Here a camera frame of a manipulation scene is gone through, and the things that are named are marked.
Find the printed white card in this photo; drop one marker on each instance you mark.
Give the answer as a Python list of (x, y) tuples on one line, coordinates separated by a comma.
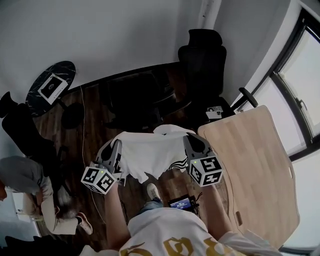
[(215, 108)]

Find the small black screen device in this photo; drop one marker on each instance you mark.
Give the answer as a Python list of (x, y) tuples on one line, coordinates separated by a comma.
[(180, 203)]

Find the white box with black print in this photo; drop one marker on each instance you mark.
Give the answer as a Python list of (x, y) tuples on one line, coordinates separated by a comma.
[(51, 87)]

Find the person's right forearm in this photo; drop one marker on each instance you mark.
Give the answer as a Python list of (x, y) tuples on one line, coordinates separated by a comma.
[(217, 212)]

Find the white t-shirt with print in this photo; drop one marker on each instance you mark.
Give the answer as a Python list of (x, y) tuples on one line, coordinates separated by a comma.
[(150, 152)]

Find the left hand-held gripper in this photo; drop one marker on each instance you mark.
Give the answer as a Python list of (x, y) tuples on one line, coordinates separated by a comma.
[(100, 178)]

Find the person's jeans leg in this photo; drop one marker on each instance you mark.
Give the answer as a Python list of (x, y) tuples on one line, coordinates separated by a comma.
[(152, 205)]

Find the black office chair with headrest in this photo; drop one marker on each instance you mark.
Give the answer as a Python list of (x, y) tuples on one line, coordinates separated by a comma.
[(202, 67)]

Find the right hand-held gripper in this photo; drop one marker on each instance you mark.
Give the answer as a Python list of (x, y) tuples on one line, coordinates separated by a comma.
[(205, 170)]

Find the black-framed window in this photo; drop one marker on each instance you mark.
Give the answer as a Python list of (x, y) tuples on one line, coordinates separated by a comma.
[(293, 105)]

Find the white phone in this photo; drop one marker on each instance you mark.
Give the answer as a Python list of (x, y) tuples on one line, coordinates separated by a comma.
[(213, 115)]

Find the person's white gold-print shirt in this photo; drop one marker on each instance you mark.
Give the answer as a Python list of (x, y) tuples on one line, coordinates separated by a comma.
[(170, 230)]

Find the person's left forearm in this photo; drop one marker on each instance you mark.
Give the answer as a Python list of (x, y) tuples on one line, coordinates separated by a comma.
[(115, 215)]

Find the black marble round table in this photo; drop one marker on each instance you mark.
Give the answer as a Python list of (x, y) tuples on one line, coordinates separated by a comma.
[(60, 70)]

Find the black reclined office chair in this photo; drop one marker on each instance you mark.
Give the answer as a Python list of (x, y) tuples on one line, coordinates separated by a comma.
[(25, 130)]

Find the light wooden desk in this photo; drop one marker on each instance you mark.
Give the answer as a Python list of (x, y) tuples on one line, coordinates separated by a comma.
[(250, 162)]

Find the person's white shoe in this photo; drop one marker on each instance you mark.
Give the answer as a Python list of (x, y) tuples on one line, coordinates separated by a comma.
[(152, 191)]

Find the white wall pipe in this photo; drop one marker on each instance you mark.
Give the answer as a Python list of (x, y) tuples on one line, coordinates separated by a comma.
[(208, 12)]

